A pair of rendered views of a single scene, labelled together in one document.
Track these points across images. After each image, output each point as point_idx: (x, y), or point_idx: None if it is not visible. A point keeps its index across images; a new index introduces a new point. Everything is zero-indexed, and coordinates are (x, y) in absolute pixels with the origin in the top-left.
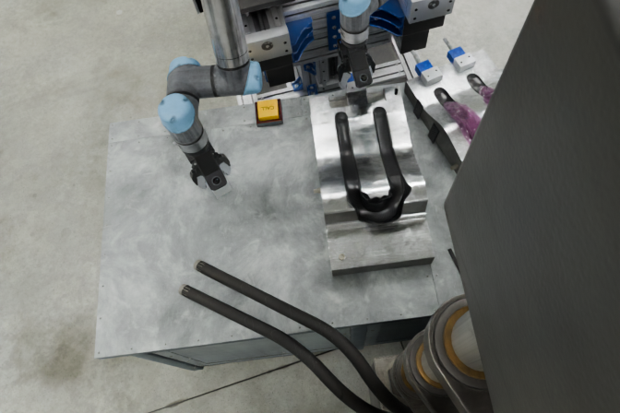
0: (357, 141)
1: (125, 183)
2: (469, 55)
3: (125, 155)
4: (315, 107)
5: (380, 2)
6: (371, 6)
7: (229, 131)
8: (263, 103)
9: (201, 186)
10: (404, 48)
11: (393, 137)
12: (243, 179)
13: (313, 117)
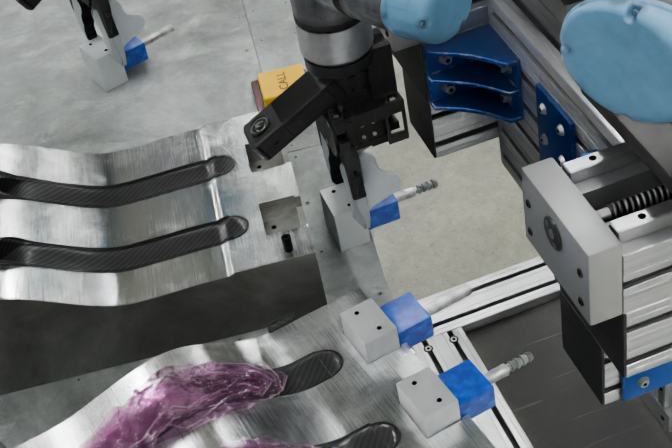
0: (152, 206)
1: None
2: (442, 400)
3: None
4: (248, 121)
5: None
6: None
7: (244, 58)
8: (294, 72)
9: (79, 23)
10: (567, 338)
11: (157, 266)
12: (128, 100)
13: (220, 123)
